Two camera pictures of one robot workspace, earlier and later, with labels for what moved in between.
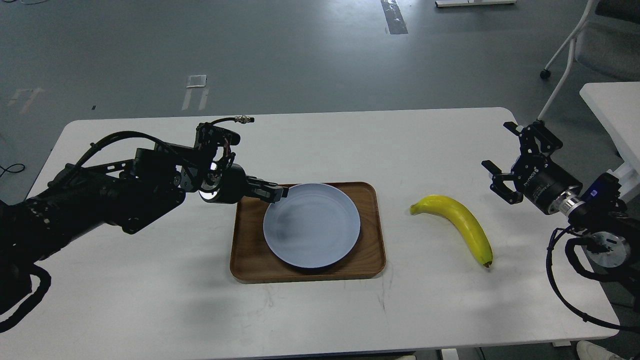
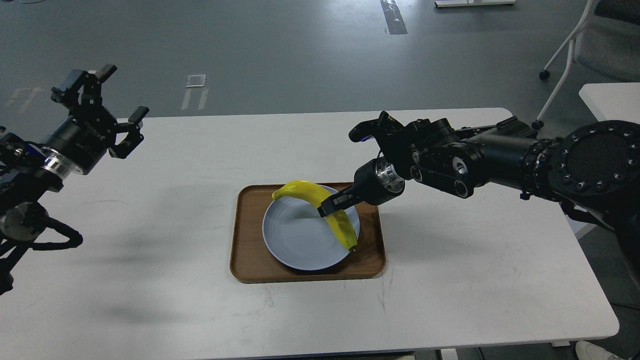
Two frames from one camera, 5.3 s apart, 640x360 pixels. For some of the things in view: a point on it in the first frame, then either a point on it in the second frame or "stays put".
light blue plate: [315, 225] stays put
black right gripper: [541, 182] -> [376, 182]
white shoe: [588, 350] stays put
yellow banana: [454, 211] -> [341, 222]
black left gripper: [231, 185] -> [84, 139]
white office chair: [608, 40] stays put
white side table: [617, 106] stays put
